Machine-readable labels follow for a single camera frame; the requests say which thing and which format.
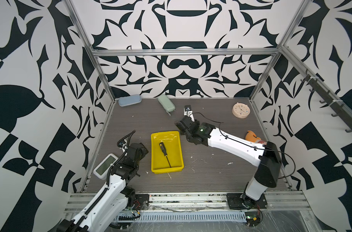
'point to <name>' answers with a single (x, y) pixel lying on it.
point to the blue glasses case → (123, 101)
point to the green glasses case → (166, 103)
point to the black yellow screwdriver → (163, 148)
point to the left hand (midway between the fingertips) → (136, 146)
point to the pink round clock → (241, 110)
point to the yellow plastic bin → (171, 140)
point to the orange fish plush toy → (251, 137)
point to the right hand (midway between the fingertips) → (185, 120)
